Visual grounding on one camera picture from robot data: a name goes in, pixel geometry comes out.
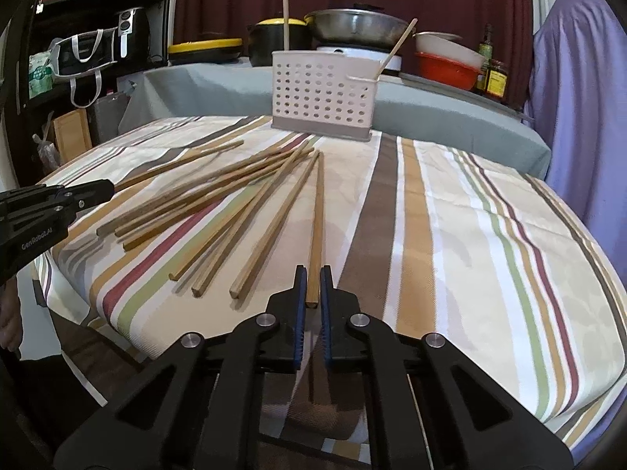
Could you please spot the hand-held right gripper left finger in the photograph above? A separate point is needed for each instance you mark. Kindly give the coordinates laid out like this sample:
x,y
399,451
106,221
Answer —
x,y
299,316

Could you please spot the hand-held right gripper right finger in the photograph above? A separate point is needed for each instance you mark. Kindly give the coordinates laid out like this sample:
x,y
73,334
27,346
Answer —
x,y
325,316

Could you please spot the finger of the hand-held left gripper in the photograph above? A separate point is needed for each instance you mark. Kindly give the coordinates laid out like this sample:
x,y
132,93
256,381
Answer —
x,y
93,198
88,187

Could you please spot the brown wooden chopstick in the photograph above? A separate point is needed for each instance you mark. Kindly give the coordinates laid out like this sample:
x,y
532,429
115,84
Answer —
x,y
317,215

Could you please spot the bunch of wooden chopsticks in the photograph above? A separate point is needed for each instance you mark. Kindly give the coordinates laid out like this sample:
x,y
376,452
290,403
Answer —
x,y
205,196

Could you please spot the white perforated utensil holder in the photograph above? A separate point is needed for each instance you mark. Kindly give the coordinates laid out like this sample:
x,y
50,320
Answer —
x,y
318,93

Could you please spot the person's left hand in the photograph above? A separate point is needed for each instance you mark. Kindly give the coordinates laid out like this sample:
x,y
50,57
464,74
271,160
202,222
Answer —
x,y
10,325

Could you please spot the clear plastic bag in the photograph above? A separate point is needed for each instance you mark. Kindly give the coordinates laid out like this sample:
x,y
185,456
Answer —
x,y
48,152

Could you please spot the brown wooden board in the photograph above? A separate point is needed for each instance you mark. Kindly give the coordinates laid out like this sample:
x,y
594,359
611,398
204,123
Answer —
x,y
72,134

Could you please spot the grey box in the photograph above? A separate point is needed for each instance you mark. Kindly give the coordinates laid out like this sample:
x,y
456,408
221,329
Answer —
x,y
110,117

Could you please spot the green and white packet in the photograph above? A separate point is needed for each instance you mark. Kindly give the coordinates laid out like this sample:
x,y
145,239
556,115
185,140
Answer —
x,y
40,76

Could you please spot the grey table cloth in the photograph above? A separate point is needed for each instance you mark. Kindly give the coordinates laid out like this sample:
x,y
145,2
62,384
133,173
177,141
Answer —
x,y
205,88

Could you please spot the black air fryer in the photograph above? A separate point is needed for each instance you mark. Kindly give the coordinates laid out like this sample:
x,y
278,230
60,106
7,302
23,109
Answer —
x,y
139,29

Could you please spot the black shelf unit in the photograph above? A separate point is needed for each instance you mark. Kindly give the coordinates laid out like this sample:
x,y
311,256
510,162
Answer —
x,y
88,6

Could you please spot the flat black pan yellow lid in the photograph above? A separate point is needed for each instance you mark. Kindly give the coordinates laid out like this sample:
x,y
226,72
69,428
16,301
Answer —
x,y
205,49

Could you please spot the black pot with yellow lid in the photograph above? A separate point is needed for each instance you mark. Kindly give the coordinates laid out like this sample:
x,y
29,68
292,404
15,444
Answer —
x,y
267,41

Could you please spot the white portable stove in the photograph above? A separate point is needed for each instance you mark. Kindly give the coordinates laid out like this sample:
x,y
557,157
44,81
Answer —
x,y
362,56

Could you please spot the red bowl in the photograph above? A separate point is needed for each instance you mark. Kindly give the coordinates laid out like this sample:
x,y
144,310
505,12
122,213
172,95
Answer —
x,y
445,76

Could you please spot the grey tray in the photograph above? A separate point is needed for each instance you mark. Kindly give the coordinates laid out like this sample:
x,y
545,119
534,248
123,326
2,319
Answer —
x,y
509,107

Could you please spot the jar with yellow label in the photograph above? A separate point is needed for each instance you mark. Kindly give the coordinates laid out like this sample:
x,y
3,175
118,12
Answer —
x,y
496,81

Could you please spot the steel wok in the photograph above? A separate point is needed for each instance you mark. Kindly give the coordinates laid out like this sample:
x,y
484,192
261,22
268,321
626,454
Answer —
x,y
357,24

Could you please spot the white bowl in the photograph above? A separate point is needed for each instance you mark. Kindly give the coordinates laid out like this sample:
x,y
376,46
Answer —
x,y
453,51

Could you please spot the dark bottle with green label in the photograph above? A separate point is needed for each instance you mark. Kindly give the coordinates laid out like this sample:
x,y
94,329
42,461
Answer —
x,y
485,46

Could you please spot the purple cloth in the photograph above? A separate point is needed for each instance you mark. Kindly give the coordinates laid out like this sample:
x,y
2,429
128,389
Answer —
x,y
583,107

